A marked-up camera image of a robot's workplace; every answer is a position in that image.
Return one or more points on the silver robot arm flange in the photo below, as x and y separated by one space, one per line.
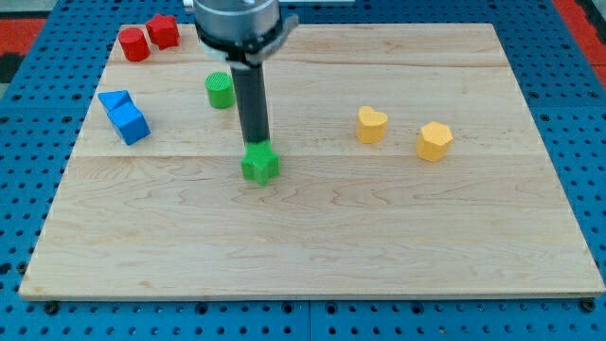
242 33

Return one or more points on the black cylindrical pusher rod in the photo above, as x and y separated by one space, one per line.
249 86

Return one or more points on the green cylinder block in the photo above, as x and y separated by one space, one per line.
220 90

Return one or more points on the blue cube block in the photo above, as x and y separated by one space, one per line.
129 123

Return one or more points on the yellow heart block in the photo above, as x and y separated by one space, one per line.
371 125

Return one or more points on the red star block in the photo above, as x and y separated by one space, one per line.
163 31

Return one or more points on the blue triangle block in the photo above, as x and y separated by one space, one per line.
114 99

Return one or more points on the yellow hexagon block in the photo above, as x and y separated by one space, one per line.
434 141

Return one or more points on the red cylinder block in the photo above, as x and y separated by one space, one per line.
134 44

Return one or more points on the green star block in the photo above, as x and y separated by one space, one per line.
260 163

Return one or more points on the light wooden board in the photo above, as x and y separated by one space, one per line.
171 218

